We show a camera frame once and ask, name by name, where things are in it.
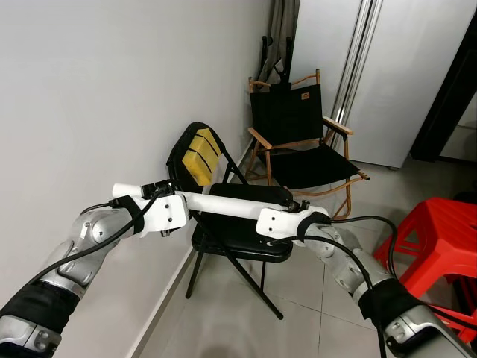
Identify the white plastic table leg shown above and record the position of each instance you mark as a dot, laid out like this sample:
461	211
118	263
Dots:
223	203

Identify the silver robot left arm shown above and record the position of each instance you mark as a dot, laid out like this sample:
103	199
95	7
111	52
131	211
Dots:
89	239

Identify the yellow rectangular pad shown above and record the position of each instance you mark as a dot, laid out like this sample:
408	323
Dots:
201	155

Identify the black folding chair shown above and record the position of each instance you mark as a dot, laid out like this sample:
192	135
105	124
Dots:
238	239

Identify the wooden black fabric armchair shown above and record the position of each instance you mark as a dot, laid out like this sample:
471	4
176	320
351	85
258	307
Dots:
287	112

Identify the red object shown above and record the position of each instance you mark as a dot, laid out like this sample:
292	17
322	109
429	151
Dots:
440	231

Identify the silver fridge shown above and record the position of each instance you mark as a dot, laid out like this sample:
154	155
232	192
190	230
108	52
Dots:
402	74

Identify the black cabinet white drawers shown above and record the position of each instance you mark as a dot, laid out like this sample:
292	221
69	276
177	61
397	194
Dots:
447	112

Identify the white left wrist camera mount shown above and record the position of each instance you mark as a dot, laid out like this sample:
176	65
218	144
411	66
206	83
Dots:
164	212

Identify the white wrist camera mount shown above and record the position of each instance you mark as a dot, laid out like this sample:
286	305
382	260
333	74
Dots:
164	212
287	224

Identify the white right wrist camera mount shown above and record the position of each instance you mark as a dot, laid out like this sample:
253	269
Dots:
287	224

